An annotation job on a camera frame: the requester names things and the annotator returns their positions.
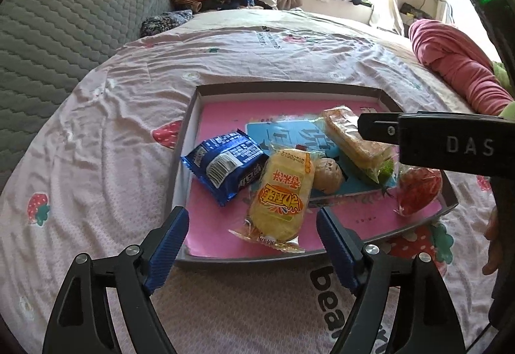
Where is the person's right hand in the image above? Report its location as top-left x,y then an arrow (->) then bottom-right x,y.
484,205 -> 503,276

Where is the blue snack packet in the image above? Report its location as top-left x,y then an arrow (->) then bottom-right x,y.
181,129 -> 269,206

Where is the pink quilt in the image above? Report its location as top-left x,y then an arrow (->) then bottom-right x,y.
408,18 -> 513,115

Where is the layered cake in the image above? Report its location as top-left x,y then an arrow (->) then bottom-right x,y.
322,106 -> 397,183

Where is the cluttered side cabinet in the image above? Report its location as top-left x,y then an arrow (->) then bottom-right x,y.
400,0 -> 453,24

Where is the pink strawberry print sheet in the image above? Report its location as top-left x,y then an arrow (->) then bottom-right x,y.
0,26 -> 500,354

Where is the walnut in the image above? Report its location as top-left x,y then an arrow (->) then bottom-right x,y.
313,157 -> 344,194

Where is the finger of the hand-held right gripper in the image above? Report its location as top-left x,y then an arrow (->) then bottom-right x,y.
357,112 -> 403,145

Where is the shallow box with pink lining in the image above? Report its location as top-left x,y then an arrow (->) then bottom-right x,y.
164,81 -> 459,267

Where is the beige bed sheet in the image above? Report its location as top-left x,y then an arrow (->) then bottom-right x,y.
189,8 -> 415,53

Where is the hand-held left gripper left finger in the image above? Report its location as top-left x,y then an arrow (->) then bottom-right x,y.
42,206 -> 191,354

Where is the dark floral pillow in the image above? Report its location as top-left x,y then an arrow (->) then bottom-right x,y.
140,10 -> 194,38

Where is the green fuzzy ring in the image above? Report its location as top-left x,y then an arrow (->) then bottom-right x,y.
362,158 -> 397,186

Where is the red snack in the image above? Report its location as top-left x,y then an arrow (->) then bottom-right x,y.
394,167 -> 443,218

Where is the green blanket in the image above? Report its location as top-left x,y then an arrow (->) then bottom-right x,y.
493,60 -> 515,118

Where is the yellow cake packet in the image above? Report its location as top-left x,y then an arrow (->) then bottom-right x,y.
229,140 -> 316,254

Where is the grey quilted headboard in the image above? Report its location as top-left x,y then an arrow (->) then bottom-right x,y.
0,0 -> 173,186

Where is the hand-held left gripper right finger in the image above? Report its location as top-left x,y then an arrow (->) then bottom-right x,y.
316,207 -> 467,354

